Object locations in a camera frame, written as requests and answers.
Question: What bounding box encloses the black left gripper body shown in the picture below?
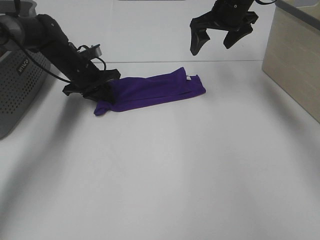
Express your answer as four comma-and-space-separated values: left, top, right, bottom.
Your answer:
62, 69, 121, 96

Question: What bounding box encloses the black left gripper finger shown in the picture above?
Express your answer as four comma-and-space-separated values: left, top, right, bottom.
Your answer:
98, 82, 116, 105
82, 88, 100, 102

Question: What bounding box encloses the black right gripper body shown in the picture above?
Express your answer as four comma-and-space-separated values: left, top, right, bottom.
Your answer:
211, 0, 259, 31

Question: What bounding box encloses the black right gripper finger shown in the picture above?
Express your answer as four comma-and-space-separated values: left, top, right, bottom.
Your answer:
189, 10, 219, 56
223, 23, 253, 49

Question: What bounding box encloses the purple towel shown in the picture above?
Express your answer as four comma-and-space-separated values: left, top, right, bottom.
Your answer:
93, 67, 206, 116

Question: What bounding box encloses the beige box with grey rim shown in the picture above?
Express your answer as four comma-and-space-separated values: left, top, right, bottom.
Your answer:
262, 0, 320, 121

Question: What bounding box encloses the grey perforated plastic basket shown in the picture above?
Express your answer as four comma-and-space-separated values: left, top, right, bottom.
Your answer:
0, 0, 52, 140

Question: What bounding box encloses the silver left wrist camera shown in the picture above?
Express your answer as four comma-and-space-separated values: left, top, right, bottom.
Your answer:
77, 44, 102, 60

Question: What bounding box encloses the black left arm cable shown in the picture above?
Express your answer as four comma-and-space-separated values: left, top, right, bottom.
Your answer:
12, 0, 108, 83

